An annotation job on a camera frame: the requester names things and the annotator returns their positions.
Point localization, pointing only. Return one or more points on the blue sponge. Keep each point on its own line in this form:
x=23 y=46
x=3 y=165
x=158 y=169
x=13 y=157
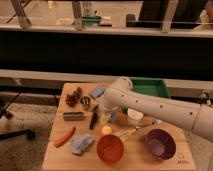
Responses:
x=97 y=92

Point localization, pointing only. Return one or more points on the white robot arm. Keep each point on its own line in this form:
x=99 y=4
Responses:
x=194 y=117

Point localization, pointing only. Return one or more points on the yellow ball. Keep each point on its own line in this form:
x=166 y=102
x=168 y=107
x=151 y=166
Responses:
x=106 y=130

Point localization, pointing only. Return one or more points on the purple bowl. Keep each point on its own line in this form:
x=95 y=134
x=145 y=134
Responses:
x=160 y=144

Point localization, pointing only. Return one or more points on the green plastic tray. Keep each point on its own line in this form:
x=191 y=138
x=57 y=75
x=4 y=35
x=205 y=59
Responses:
x=153 y=87

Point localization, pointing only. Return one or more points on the white plastic cup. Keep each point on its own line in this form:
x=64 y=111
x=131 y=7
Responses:
x=134 y=116

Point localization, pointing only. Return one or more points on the crumpled blue cloth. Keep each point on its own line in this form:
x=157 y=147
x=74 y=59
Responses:
x=80 y=143

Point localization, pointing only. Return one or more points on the orange carrot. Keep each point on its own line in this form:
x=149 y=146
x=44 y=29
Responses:
x=59 y=142

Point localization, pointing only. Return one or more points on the orange bowl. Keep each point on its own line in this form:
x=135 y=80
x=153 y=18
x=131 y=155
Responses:
x=110 y=149

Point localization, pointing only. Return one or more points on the black chair base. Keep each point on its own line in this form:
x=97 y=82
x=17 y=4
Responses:
x=11 y=131

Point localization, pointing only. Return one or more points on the black brush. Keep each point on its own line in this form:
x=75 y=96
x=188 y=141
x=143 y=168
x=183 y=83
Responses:
x=94 y=118

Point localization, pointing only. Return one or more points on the brown grape cluster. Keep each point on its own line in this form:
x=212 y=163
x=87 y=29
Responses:
x=72 y=99

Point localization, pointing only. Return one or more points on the metal whisk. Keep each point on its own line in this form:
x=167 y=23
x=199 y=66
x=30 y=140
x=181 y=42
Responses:
x=124 y=135

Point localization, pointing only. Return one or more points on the small metal cup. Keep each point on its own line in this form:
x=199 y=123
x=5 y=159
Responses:
x=85 y=101

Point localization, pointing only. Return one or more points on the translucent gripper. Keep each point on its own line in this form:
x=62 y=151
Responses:
x=104 y=118

